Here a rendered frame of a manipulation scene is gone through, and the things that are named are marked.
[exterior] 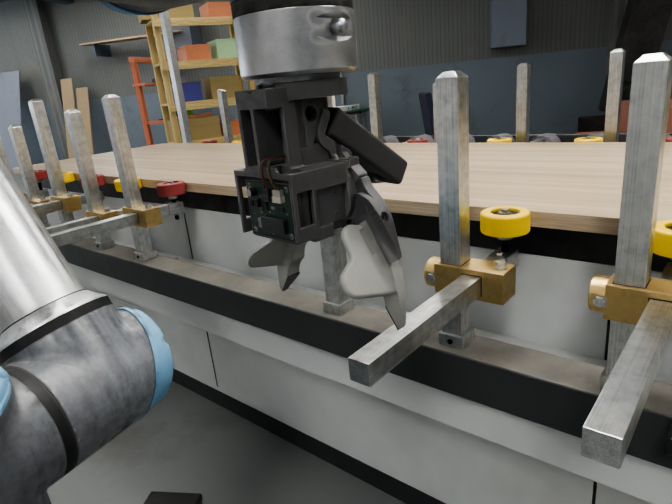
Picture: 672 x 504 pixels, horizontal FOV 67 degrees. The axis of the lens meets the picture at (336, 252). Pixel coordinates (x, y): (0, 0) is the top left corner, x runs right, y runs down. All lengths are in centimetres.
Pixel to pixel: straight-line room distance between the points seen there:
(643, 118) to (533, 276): 42
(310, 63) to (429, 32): 910
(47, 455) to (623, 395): 59
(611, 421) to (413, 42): 912
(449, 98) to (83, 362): 60
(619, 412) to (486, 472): 83
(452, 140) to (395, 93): 873
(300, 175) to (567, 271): 71
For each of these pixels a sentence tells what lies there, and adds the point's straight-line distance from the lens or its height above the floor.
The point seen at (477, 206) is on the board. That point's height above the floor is 90.
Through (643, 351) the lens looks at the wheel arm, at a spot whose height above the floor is 85.
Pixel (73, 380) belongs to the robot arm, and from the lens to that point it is 69.
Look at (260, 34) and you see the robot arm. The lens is 38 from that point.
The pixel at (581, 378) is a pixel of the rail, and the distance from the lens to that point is 83.
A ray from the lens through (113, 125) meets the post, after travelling 151.
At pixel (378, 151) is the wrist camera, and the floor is 107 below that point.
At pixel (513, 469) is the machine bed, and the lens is 127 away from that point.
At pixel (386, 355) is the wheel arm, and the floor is 83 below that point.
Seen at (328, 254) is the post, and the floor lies 83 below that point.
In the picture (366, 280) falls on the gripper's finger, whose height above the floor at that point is 99.
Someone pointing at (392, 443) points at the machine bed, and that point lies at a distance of 144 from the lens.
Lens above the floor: 113
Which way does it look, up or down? 18 degrees down
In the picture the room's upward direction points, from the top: 6 degrees counter-clockwise
